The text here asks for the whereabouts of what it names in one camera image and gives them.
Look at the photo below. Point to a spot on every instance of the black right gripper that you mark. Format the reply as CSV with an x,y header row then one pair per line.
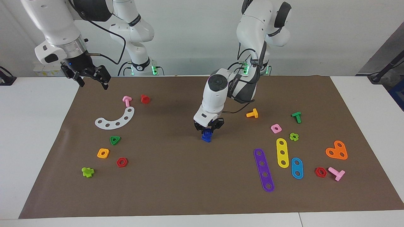
x,y
79,66

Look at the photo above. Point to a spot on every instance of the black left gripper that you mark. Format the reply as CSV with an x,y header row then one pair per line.
x,y
219,121

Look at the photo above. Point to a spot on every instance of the dark blue square plastic nut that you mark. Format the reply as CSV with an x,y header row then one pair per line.
x,y
207,133

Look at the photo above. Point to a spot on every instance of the blue triangle-head plastic screw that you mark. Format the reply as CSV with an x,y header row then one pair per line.
x,y
206,140

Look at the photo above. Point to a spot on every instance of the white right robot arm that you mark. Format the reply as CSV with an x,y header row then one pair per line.
x,y
52,19

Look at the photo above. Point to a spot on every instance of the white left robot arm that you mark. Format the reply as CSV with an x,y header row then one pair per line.
x,y
214,97

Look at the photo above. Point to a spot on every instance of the pink plastic screw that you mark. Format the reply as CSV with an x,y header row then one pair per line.
x,y
127,101
337,174

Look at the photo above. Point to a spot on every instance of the orange plastic screw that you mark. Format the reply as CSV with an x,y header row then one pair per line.
x,y
252,114

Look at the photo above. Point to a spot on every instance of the red plastic screw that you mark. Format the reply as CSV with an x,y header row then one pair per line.
x,y
145,99

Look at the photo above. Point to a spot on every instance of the green triangular plastic nut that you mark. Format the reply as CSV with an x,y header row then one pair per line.
x,y
118,137

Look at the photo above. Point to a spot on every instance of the pink square plastic nut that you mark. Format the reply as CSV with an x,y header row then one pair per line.
x,y
279,130

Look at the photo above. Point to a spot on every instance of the orange square plastic nut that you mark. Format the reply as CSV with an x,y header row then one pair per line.
x,y
99,156

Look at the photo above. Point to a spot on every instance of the red hexagonal plastic nut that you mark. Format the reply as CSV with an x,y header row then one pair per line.
x,y
316,172
118,162

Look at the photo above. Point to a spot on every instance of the green cross-shaped plastic nut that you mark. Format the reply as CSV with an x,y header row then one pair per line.
x,y
296,137

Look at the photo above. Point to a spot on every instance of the dark green plastic screw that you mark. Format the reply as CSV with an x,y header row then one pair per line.
x,y
297,117

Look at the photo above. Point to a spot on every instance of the lime cross-head plastic screw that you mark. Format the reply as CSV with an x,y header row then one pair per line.
x,y
87,172

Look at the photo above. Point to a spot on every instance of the yellow labelled white box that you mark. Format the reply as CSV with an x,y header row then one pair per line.
x,y
47,72

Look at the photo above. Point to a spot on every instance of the brown table mat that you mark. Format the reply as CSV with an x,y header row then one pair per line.
x,y
189,176

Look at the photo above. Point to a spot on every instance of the white curved five-hole plate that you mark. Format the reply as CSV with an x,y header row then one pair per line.
x,y
121,121

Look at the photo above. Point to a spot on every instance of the purple four-hole plastic plate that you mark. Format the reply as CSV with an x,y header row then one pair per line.
x,y
264,169

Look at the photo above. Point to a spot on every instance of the yellow three-hole plastic plate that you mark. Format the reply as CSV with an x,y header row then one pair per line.
x,y
282,148

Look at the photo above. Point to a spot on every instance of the blue two-hole plastic plate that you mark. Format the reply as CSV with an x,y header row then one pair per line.
x,y
297,168

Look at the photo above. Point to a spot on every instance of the orange heart-shaped plastic plate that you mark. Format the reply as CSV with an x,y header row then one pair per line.
x,y
337,151

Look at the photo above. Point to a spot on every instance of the black stand pole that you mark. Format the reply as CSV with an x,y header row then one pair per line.
x,y
383,69

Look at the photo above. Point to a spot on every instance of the blue box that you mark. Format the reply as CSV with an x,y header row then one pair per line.
x,y
398,97

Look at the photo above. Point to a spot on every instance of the black clamp mount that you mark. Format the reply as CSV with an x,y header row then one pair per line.
x,y
6,78

